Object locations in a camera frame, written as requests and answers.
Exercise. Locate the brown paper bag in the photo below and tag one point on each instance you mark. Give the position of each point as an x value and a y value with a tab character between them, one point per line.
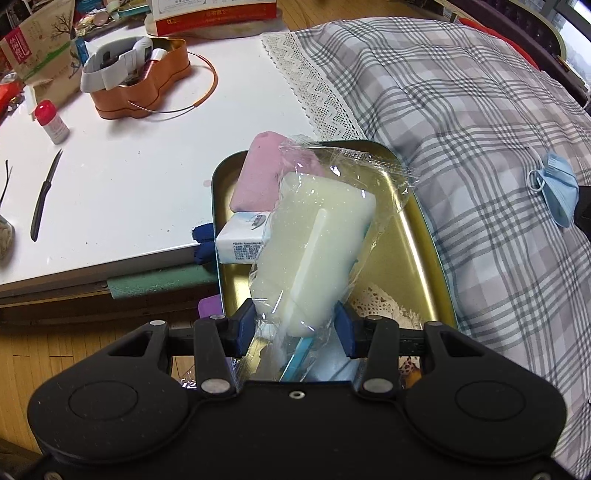
51	41

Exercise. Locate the red capped bottle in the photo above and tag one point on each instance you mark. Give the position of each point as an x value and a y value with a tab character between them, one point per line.
55	127

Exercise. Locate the yellow and dark scrunchie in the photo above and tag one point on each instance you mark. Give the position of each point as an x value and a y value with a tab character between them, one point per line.
411	371

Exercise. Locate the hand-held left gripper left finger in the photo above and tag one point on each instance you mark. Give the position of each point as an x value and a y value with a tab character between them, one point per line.
242	328

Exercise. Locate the pink sponge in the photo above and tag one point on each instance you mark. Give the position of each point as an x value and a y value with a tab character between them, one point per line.
258	175

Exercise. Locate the red cloth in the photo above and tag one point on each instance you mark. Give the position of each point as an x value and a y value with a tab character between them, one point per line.
485	27

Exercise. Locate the red and white box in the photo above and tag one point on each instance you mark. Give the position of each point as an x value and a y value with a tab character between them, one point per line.
207	14

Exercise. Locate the gold metal tray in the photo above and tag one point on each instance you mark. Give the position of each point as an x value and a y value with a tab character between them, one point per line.
415	258

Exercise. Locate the glass jar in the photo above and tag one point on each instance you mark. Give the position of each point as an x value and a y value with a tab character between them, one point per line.
5	240

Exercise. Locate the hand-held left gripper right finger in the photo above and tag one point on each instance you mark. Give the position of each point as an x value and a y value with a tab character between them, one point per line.
345	330

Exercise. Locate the orange tin box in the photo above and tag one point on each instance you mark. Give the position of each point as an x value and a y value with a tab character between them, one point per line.
138	99

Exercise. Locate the white band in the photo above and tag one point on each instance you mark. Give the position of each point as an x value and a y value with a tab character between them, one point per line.
99	69

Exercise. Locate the purple foam piece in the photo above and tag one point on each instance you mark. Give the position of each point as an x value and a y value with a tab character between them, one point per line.
207	307

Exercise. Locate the green foam edge strip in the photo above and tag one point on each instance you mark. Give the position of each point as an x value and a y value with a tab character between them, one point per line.
161	279

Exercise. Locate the white tissue pack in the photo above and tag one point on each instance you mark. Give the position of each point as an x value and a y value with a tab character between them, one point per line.
240	240

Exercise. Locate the blue face mask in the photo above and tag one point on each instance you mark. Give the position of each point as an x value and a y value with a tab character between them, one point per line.
558	184

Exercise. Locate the black knife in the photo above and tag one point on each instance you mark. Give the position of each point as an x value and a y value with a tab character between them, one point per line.
39	207

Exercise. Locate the beige lace cloth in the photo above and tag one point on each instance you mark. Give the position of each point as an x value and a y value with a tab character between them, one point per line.
378	300

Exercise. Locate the teal tray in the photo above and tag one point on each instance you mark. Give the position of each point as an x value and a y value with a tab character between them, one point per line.
134	11

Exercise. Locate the white sponge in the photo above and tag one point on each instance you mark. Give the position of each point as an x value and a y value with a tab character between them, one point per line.
314	230

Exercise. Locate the dark blue corner guard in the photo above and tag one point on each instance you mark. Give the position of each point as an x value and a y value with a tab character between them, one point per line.
203	244

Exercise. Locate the grey plaid blanket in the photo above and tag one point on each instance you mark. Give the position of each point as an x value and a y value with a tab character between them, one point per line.
485	115

